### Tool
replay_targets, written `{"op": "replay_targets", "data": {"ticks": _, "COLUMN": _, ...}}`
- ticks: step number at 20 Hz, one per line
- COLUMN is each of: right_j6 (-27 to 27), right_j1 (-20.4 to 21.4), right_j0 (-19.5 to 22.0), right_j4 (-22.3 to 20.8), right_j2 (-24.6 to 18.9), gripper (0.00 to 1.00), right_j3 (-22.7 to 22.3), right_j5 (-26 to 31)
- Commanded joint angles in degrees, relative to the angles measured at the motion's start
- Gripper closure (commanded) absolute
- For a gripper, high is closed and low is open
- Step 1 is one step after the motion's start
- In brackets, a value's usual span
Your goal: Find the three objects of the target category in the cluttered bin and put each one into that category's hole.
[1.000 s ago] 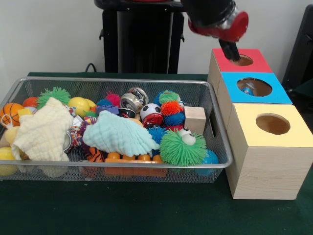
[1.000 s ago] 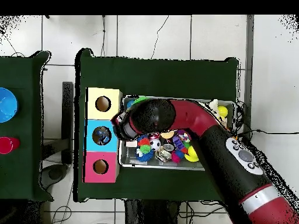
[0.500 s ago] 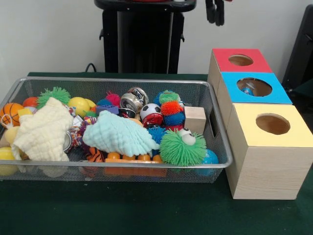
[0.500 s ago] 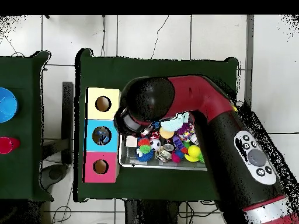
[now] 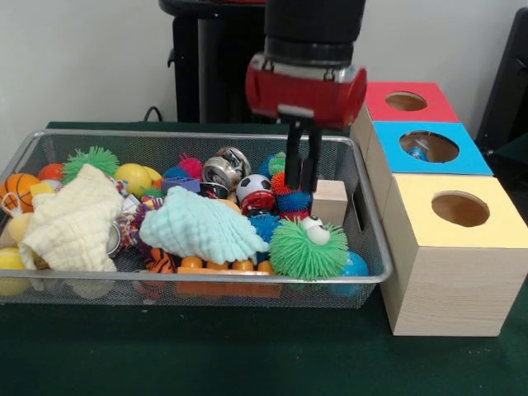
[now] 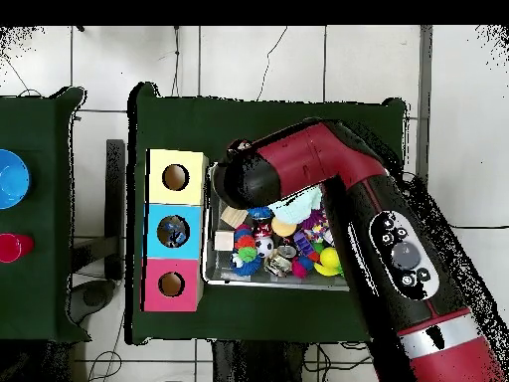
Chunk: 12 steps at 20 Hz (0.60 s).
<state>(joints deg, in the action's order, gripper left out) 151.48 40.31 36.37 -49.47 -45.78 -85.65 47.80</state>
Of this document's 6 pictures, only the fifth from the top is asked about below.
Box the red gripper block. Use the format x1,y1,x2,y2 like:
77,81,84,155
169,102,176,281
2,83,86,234
245,53,368,194

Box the bottle with blue label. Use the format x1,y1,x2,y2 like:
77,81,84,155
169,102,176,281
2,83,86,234
406,139,432,162

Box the light blue waffle cloth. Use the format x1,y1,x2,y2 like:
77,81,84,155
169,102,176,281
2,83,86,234
139,185,271,265

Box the cream waffle cloth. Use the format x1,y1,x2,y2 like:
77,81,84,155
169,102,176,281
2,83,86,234
18,163,125,272

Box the wooden box with three holes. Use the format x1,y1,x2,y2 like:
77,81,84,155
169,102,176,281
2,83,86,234
349,81,528,337

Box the shallow clear mesh bin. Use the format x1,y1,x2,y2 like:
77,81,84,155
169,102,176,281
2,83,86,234
0,128,394,310

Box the multicolour puffer caterpillar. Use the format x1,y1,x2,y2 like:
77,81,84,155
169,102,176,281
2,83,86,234
258,151,313,222

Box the wooden cube block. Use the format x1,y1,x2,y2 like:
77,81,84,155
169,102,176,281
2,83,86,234
309,179,350,226

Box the small soccer ball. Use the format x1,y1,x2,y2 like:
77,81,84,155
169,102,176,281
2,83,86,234
235,173,274,203

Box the crushed silver can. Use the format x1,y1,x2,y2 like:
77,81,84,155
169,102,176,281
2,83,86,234
201,146,252,186

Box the black robot stand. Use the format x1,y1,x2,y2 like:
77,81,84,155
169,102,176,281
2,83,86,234
158,0,290,125

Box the orange toy brick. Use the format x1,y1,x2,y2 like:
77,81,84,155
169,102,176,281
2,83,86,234
177,256,284,299

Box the small green puffer ball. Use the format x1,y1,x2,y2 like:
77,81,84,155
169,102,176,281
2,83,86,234
61,146,120,185

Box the dark green side table cloth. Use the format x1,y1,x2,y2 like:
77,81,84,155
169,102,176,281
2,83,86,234
494,134,528,191

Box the small orange basketball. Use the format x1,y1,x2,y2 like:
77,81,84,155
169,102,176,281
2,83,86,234
0,172,42,214

